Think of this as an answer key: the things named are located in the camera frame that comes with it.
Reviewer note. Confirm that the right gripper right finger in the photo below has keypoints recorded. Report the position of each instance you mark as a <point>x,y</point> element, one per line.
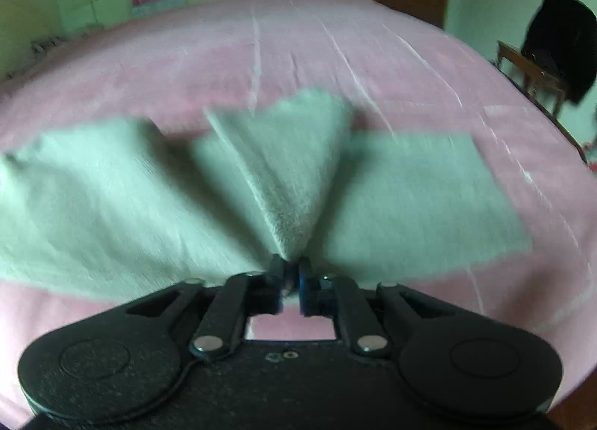
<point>339,298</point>

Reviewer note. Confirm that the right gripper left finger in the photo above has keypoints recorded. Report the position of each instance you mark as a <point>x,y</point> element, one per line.
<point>243,296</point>

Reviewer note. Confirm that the grey green pant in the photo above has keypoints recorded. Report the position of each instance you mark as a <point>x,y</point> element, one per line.
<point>116,209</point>

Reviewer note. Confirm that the pink quilted bedspread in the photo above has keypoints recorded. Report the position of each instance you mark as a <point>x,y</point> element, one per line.
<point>405,74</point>

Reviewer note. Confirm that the wooden chair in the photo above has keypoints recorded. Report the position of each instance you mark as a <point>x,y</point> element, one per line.
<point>535,80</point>

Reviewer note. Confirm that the black garment on chair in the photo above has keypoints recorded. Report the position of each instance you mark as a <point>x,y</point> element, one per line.
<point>561,40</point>

